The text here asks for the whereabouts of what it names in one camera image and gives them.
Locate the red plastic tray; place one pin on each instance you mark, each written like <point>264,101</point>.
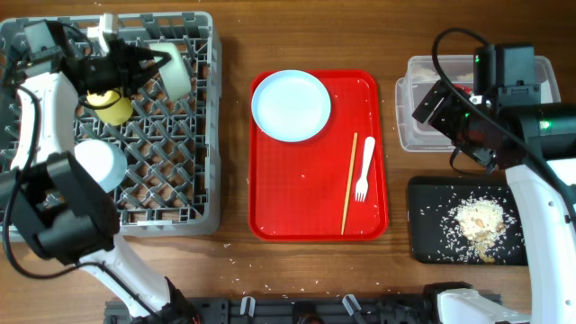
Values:
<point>297,190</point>

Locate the black plastic tray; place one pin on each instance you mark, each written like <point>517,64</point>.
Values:
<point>434,236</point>

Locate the light blue round plate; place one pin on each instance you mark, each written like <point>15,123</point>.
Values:
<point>291,106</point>

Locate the grey plastic dishwasher rack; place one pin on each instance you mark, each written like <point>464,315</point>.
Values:
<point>172,184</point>

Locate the red snack wrapper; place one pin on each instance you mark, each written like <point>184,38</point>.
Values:
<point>465,88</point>

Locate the green bowl with food scraps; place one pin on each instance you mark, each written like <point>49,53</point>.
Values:
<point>174,74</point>

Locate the white plastic fork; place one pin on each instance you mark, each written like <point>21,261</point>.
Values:
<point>361,186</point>

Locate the wooden chopstick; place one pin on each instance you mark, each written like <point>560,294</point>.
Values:
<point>348,184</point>

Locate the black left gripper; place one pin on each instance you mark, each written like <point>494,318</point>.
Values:
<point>128,60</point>

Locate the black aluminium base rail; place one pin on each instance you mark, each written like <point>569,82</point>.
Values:
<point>388,308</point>

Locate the light blue bowl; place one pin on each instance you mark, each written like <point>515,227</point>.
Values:
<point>103,161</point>

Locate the yellow plastic cup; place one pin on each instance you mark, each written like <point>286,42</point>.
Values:
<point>112,108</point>

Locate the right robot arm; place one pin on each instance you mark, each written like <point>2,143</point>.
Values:
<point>534,143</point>

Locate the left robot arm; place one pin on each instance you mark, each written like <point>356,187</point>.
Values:
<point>61,212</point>

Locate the clear plastic bin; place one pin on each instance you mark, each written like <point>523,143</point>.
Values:
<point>419,79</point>

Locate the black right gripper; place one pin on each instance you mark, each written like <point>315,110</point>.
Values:
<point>442,118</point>

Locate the rice and food scraps pile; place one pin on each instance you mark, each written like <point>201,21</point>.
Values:
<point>483,224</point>

